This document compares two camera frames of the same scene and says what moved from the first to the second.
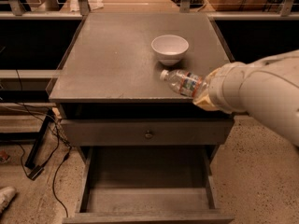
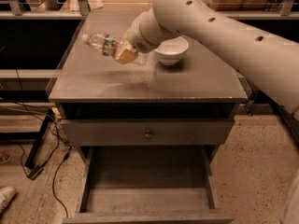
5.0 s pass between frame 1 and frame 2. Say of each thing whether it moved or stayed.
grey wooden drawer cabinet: stayed
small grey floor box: stayed
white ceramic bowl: stayed
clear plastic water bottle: moved
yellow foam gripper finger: moved
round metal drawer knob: stayed
